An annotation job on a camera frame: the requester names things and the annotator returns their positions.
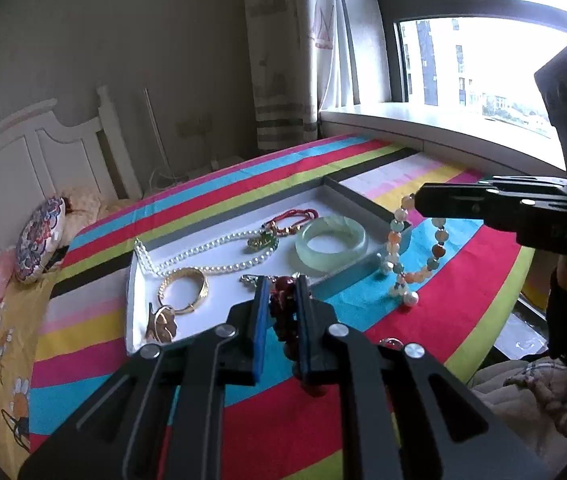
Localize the grey shallow tray box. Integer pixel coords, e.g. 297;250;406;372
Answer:
124;175;414;359

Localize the white windowsill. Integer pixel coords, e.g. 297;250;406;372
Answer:
319;102;567;182

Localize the patterned curtain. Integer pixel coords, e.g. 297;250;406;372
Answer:
242;0;322;154

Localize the green jade bangle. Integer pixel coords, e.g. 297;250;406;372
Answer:
295;215;369;275

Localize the gold bangle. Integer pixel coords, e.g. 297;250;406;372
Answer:
157;267;210;314

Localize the white sailboat print curtain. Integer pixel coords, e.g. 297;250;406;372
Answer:
308;0;395;112

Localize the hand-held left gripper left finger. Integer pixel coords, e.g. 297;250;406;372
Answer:
18;276;271;480

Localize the dark red bead bracelet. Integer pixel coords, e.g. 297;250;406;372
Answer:
267;274;332;400

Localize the dark framed window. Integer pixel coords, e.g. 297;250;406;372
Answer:
367;0;567;128

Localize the small black object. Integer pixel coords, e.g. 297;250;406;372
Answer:
43;244;70;274

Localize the multicolour stone bead necklace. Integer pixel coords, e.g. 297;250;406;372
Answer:
377;192;451;311

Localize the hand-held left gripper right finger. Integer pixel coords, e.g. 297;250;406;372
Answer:
293;274;552;480

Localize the red cord bracelet green pendant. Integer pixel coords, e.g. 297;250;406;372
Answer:
247;207;321;252

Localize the person's plaid clothing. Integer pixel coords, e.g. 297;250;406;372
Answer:
468;354;567;457

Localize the colourful striped cloth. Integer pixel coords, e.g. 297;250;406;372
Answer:
28;132;537;480

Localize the white bed headboard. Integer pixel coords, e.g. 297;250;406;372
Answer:
0;86;144;281

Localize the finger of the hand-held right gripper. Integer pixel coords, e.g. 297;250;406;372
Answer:
415;182;567;235
483;176;567;191

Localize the thin white pole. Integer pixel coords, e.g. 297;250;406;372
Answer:
143;87;170;181

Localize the white cable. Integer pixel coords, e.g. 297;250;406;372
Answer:
147;166;190;187

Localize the pink floral pillow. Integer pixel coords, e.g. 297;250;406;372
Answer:
0;251;20;305

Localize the beige crumpled blanket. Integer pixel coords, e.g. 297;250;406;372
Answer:
60;185;135;241

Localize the round patterned cushion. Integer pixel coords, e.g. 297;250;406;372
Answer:
14;196;68;285

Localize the white pearl necklace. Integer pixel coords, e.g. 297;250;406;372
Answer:
133;230;277;277

